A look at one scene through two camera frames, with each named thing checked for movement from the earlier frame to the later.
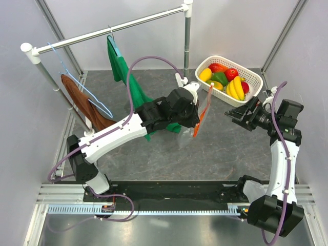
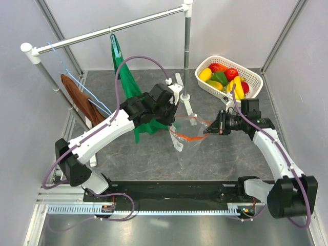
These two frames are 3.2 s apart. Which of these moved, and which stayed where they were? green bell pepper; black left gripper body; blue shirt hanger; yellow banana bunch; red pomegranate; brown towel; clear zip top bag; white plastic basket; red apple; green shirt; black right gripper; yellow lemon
Moved: clear zip top bag; green shirt; black left gripper body; black right gripper
Stayed: red pomegranate; green bell pepper; red apple; yellow banana bunch; yellow lemon; brown towel; blue shirt hanger; white plastic basket
